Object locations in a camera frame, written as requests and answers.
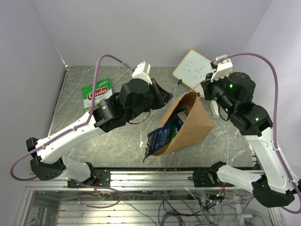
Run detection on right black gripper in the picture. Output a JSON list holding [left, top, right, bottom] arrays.
[[201, 70, 236, 115]]

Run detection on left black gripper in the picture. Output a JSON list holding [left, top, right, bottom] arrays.
[[127, 78, 174, 121]]

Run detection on brown paper bag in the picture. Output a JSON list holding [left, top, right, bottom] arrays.
[[137, 81, 215, 165]]

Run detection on blue Kettle vinegar chips bag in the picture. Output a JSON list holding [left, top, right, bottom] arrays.
[[143, 123, 172, 162]]

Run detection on green Chuba chips bag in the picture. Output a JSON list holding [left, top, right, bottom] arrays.
[[82, 77, 112, 112]]

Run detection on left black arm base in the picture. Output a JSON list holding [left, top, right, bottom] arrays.
[[67, 169, 111, 188]]

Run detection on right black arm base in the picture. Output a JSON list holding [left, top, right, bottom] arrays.
[[188, 161, 226, 187]]

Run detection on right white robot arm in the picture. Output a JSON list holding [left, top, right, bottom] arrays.
[[201, 72, 301, 208]]

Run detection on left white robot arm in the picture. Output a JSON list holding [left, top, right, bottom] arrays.
[[26, 79, 173, 187]]

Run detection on colourful snack packets in bag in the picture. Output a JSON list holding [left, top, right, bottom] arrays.
[[169, 108, 188, 143]]

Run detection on white whiteboard eraser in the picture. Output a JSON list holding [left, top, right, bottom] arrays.
[[210, 100, 220, 118]]

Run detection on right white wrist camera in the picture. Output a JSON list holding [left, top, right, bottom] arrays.
[[211, 55, 233, 82]]

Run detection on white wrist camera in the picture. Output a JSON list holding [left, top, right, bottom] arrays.
[[211, 55, 233, 82], [132, 61, 152, 84]]

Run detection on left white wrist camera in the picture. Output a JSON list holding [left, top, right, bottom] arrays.
[[132, 61, 152, 84]]

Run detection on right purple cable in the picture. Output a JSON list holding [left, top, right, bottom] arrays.
[[215, 52, 301, 214]]

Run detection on purple cable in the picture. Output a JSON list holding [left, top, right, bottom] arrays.
[[215, 52, 301, 214], [10, 54, 135, 181]]

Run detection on small whiteboard wooden frame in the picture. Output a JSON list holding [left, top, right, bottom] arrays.
[[173, 49, 214, 89]]

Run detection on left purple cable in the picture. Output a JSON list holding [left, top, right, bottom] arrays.
[[10, 54, 135, 181]]

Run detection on aluminium frame rail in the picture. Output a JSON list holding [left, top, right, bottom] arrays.
[[25, 170, 269, 191]]

